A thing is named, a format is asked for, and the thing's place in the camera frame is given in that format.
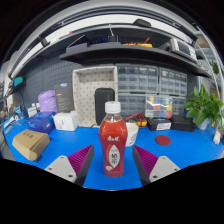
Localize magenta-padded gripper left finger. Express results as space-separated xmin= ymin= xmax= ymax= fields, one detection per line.
xmin=44 ymin=144 xmax=96 ymax=187

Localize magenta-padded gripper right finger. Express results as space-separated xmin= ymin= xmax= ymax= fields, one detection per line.
xmin=131 ymin=144 xmax=181 ymax=187

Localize red drink bottle white cap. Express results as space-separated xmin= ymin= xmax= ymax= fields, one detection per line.
xmin=98 ymin=101 xmax=129 ymax=178

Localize flat round red coaster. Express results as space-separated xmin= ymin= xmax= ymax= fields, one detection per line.
xmin=154 ymin=134 xmax=172 ymax=147

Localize brown cardboard box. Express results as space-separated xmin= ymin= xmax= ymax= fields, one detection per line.
xmin=11 ymin=129 xmax=51 ymax=162

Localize white cup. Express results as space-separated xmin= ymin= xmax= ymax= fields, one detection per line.
xmin=125 ymin=122 xmax=140 ymax=148

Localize white carton box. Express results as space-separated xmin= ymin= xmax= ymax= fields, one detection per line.
xmin=52 ymin=110 xmax=79 ymax=132

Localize black flat case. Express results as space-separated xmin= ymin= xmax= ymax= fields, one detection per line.
xmin=170 ymin=115 xmax=198 ymax=133

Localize yellow multimeter with red leads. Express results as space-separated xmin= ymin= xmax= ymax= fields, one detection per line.
xmin=125 ymin=112 xmax=148 ymax=129

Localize blue carton box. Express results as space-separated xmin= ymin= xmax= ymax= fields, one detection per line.
xmin=26 ymin=111 xmax=56 ymax=134

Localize clear organiser box coloured parts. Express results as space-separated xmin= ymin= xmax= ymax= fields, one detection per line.
xmin=144 ymin=95 xmax=174 ymax=120

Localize white power adapter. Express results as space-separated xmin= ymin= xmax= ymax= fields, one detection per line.
xmin=213 ymin=129 xmax=223 ymax=145

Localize grey small-parts drawer cabinet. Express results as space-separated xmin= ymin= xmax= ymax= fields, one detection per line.
xmin=170 ymin=96 xmax=187 ymax=117
xmin=117 ymin=93 xmax=148 ymax=118
xmin=158 ymin=67 xmax=189 ymax=97
xmin=116 ymin=63 xmax=159 ymax=95

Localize purple plastic bag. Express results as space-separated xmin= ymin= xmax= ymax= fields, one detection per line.
xmin=37 ymin=89 xmax=58 ymax=114

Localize dark grey upright package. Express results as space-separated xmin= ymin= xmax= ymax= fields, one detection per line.
xmin=54 ymin=82 xmax=75 ymax=114

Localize beige perforated tray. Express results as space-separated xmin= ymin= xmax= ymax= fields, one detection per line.
xmin=72 ymin=65 xmax=119 ymax=128

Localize green potted plant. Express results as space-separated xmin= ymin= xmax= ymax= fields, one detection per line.
xmin=183 ymin=84 xmax=224 ymax=131

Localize grey oscilloscope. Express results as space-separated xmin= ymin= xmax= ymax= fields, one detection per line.
xmin=166 ymin=37 xmax=198 ymax=62

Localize white shelf unit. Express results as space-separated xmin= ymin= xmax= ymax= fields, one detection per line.
xmin=194 ymin=26 xmax=224 ymax=101

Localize yellow and red tool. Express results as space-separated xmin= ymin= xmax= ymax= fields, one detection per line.
xmin=123 ymin=37 xmax=154 ymax=48

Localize dark blue box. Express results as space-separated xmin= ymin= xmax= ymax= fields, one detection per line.
xmin=87 ymin=33 xmax=113 ymax=46

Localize teal wall bin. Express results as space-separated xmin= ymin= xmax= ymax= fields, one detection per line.
xmin=12 ymin=76 xmax=25 ymax=88

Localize black wall shelf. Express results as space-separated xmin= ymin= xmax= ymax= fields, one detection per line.
xmin=8 ymin=18 xmax=201 ymax=81
xmin=59 ymin=42 xmax=212 ymax=79

